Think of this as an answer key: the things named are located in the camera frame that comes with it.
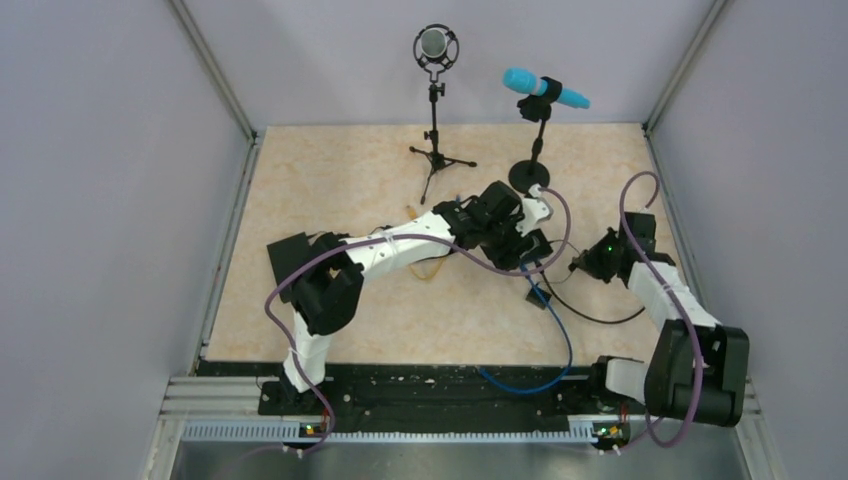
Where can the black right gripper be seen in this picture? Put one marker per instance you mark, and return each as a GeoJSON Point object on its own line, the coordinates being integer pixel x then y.
{"type": "Point", "coordinates": [588, 262]}

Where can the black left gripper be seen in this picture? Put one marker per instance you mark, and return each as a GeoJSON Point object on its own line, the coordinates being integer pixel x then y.
{"type": "Point", "coordinates": [506, 258]}

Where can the black power adapter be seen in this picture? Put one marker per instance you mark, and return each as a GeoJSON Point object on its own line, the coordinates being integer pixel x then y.
{"type": "Point", "coordinates": [538, 297]}

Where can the blue microphone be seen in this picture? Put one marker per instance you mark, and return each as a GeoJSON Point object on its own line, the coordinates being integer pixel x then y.
{"type": "Point", "coordinates": [541, 93]}

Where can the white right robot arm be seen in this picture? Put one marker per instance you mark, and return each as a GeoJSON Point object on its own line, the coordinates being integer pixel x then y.
{"type": "Point", "coordinates": [699, 366]}

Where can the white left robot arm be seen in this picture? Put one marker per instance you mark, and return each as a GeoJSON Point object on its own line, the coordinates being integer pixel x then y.
{"type": "Point", "coordinates": [322, 275]}

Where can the black tripod microphone stand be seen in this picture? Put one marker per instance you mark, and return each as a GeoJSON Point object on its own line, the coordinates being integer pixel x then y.
{"type": "Point", "coordinates": [437, 160]}

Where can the silver condenser microphone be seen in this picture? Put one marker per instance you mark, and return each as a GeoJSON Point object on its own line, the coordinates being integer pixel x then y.
{"type": "Point", "coordinates": [436, 45]}

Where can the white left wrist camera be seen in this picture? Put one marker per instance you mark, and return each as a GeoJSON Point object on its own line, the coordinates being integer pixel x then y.
{"type": "Point", "coordinates": [535, 208]}

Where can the black network switch left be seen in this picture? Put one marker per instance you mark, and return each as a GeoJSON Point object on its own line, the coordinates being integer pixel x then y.
{"type": "Point", "coordinates": [287, 256]}

